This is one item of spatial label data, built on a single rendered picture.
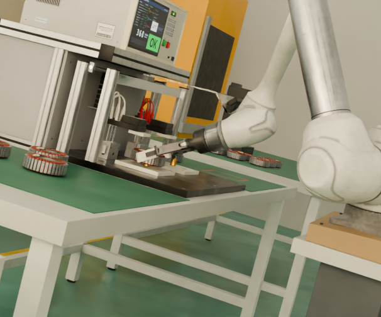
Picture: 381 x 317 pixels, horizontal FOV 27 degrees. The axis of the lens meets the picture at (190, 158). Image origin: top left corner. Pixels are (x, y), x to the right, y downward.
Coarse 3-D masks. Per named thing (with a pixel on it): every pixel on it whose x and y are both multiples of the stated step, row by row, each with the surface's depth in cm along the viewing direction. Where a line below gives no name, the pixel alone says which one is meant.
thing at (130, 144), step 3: (129, 144) 274; (132, 144) 273; (138, 144) 272; (141, 144) 275; (144, 144) 278; (126, 147) 274; (129, 147) 274; (132, 147) 273; (138, 147) 272; (141, 147) 274; (144, 147) 276; (147, 147) 279; (126, 150) 274; (129, 150) 274; (126, 153) 274; (129, 153) 274; (126, 156) 274; (129, 156) 274
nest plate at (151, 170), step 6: (114, 162) 245; (120, 162) 244; (126, 162) 245; (132, 162) 249; (132, 168) 243; (138, 168) 242; (144, 168) 242; (150, 168) 246; (156, 168) 250; (162, 168) 255; (156, 174) 240; (162, 174) 243; (168, 174) 249; (174, 174) 254
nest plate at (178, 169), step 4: (168, 164) 273; (164, 168) 265; (168, 168) 265; (172, 168) 264; (176, 168) 267; (180, 168) 271; (184, 168) 274; (188, 168) 278; (176, 172) 264; (180, 172) 263; (184, 172) 263; (188, 172) 266; (192, 172) 270; (196, 172) 274
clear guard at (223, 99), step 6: (162, 78) 269; (180, 84) 285; (186, 84) 266; (204, 90) 264; (210, 90) 263; (222, 96) 267; (228, 96) 275; (222, 102) 262; (228, 108) 265; (234, 108) 273
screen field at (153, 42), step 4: (148, 36) 257; (152, 36) 259; (156, 36) 262; (148, 40) 257; (152, 40) 260; (156, 40) 263; (148, 44) 258; (152, 44) 261; (156, 44) 264; (148, 48) 259; (152, 48) 262; (156, 48) 265
